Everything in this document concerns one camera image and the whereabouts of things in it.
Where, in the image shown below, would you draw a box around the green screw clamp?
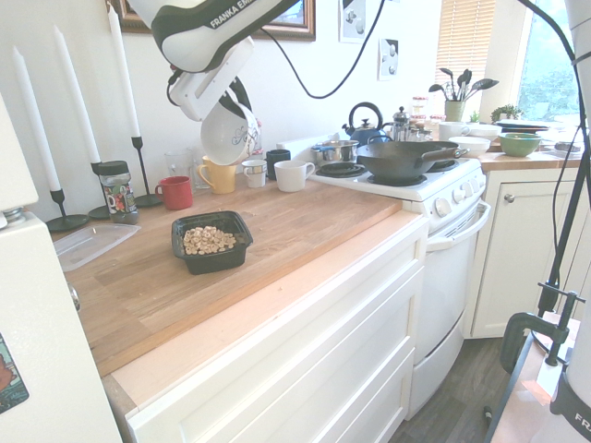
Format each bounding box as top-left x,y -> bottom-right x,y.
501,311 -> 573,376

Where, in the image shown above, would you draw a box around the blue kettle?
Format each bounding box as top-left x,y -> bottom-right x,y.
342,102 -> 393,147

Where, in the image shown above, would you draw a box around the stack of dark plates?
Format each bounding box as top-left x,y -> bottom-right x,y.
496,118 -> 551,135

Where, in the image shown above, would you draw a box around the clear plastic lid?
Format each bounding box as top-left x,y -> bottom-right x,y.
53,223 -> 143,272

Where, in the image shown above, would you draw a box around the black plastic food box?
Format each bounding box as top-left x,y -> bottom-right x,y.
170,210 -> 255,276

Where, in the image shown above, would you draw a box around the glass french press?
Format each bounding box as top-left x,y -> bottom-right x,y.
392,105 -> 412,143

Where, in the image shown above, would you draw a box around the white refrigerator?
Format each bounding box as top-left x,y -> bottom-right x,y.
0,91 -> 116,443

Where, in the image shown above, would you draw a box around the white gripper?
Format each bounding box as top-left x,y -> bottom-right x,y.
166,36 -> 257,123

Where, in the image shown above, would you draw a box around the small white patterned cup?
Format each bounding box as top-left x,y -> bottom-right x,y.
241,159 -> 269,189

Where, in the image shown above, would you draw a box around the clear drinking glass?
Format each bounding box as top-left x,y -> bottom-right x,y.
164,150 -> 194,182
248,117 -> 265,156
188,146 -> 208,191

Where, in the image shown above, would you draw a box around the green pot with dark utensils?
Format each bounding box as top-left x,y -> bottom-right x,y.
428,67 -> 501,124

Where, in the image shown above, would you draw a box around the black camera stand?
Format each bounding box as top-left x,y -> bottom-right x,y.
537,114 -> 591,368

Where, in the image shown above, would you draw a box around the white drawer cabinet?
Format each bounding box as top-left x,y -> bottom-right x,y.
124,216 -> 430,443

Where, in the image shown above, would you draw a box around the small succulent plant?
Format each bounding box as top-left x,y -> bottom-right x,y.
489,103 -> 525,124

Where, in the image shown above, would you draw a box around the green bowl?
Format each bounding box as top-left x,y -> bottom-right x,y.
497,132 -> 543,157

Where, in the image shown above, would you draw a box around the colourful picture magnet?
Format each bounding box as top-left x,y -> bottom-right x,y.
0,331 -> 31,414

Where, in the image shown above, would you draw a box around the black coil burner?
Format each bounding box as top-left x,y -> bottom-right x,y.
316,162 -> 369,179

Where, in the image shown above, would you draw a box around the red mug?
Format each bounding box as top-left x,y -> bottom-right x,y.
153,175 -> 194,211

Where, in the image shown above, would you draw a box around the large white mug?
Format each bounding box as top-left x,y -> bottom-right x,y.
273,160 -> 317,194

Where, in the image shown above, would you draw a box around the medium white taper candle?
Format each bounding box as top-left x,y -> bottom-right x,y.
52,24 -> 102,164

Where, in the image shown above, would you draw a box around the light wooden robot table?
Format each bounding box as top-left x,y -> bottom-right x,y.
484,311 -> 585,443

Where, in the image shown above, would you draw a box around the white bowl with swirl pattern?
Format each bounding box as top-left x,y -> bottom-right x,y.
199,100 -> 259,167

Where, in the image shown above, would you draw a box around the spice jar with black lid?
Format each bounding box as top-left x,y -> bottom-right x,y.
97,160 -> 139,226

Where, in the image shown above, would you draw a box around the wooden window blind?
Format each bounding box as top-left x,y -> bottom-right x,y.
436,0 -> 490,85

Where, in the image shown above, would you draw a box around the white electric stove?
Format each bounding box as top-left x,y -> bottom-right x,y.
288,137 -> 493,421

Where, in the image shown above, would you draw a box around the short white taper candle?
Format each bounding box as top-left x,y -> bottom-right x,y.
11,44 -> 62,192

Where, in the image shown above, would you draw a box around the tall white taper candle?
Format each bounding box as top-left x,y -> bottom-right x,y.
106,3 -> 141,138

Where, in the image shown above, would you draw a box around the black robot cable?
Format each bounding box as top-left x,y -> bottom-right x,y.
165,0 -> 591,301

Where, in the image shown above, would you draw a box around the dark blue mug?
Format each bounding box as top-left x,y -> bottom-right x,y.
263,149 -> 292,181

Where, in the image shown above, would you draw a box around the steel cooking pot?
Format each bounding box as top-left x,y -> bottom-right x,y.
311,139 -> 360,167

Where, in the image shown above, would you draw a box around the yellow mug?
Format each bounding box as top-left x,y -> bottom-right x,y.
196,155 -> 237,195

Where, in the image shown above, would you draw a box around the cereal rings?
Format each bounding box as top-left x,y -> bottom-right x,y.
183,224 -> 237,257

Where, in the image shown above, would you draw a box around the black wok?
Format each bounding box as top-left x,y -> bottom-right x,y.
355,140 -> 470,182

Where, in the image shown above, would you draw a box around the white cupboard with knob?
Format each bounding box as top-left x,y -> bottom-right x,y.
461,165 -> 584,341

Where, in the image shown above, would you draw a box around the wide white bowl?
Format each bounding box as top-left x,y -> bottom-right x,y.
447,136 -> 491,156

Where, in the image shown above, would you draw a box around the white wall print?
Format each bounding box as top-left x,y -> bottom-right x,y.
339,0 -> 368,45
377,36 -> 401,82

